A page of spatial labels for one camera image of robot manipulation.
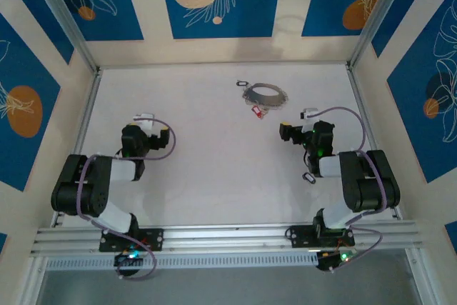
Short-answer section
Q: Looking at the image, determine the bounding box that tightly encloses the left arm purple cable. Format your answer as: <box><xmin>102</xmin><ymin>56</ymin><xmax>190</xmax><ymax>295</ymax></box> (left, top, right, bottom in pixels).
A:
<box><xmin>76</xmin><ymin>117</ymin><xmax>177</xmax><ymax>281</ymax></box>

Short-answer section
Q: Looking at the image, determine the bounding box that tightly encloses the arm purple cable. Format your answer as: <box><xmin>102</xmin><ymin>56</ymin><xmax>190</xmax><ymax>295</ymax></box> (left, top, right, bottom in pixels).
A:
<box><xmin>313</xmin><ymin>106</ymin><xmax>388</xmax><ymax>274</ymax></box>
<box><xmin>76</xmin><ymin>117</ymin><xmax>177</xmax><ymax>281</ymax></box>

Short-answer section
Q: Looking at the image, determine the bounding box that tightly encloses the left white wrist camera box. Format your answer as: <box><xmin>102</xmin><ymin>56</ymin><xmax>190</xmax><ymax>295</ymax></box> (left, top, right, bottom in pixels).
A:
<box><xmin>131</xmin><ymin>113</ymin><xmax>155</xmax><ymax>131</ymax></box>

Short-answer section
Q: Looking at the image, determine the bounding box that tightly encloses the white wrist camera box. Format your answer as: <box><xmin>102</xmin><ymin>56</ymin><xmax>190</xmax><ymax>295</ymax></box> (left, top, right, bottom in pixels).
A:
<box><xmin>131</xmin><ymin>113</ymin><xmax>155</xmax><ymax>131</ymax></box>
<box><xmin>299</xmin><ymin>106</ymin><xmax>319</xmax><ymax>133</ymax></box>

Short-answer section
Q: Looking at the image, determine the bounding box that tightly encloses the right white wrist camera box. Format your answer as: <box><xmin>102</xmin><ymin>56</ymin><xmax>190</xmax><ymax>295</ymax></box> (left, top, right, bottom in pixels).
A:
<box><xmin>299</xmin><ymin>106</ymin><xmax>319</xmax><ymax>133</ymax></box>

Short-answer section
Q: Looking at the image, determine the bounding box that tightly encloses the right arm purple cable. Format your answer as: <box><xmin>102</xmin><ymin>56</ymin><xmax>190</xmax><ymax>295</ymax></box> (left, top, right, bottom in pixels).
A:
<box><xmin>313</xmin><ymin>106</ymin><xmax>388</xmax><ymax>274</ymax></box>

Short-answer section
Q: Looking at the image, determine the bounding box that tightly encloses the aluminium table side rail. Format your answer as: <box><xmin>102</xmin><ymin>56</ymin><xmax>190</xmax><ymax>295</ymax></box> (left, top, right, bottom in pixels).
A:
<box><xmin>345</xmin><ymin>64</ymin><xmax>404</xmax><ymax>221</ymax></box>
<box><xmin>53</xmin><ymin>69</ymin><xmax>104</xmax><ymax>228</ymax></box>

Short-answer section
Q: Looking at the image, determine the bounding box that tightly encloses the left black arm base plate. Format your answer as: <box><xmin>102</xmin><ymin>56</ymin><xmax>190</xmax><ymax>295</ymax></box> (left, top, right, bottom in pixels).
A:
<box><xmin>99</xmin><ymin>228</ymin><xmax>164</xmax><ymax>252</ymax></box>

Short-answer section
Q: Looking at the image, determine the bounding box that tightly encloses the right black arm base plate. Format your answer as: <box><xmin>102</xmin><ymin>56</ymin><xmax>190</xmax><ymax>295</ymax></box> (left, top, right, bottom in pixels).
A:
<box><xmin>285</xmin><ymin>224</ymin><xmax>356</xmax><ymax>249</ymax></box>

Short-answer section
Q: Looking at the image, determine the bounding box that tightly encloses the aluminium mounting rail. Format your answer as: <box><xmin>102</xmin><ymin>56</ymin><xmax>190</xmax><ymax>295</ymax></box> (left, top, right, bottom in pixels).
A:
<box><xmin>30</xmin><ymin>221</ymin><xmax>424</xmax><ymax>256</ymax></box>

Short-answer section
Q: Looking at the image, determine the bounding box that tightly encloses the grey slotted cable duct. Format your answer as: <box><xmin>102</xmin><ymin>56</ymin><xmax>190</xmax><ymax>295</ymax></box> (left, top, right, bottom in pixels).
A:
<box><xmin>44</xmin><ymin>251</ymin><xmax>321</xmax><ymax>271</ymax></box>

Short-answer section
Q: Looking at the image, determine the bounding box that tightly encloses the aluminium frame post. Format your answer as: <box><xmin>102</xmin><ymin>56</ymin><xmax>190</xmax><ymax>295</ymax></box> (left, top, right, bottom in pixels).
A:
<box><xmin>346</xmin><ymin>0</ymin><xmax>411</xmax><ymax>70</ymax></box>
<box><xmin>26</xmin><ymin>0</ymin><xmax>101</xmax><ymax>74</ymax></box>

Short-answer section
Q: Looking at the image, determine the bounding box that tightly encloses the aluminium frame leg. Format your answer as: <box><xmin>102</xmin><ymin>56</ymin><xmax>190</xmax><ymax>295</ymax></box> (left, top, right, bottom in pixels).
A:
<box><xmin>19</xmin><ymin>256</ymin><xmax>49</xmax><ymax>305</ymax></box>
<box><xmin>405</xmin><ymin>247</ymin><xmax>442</xmax><ymax>305</ymax></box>

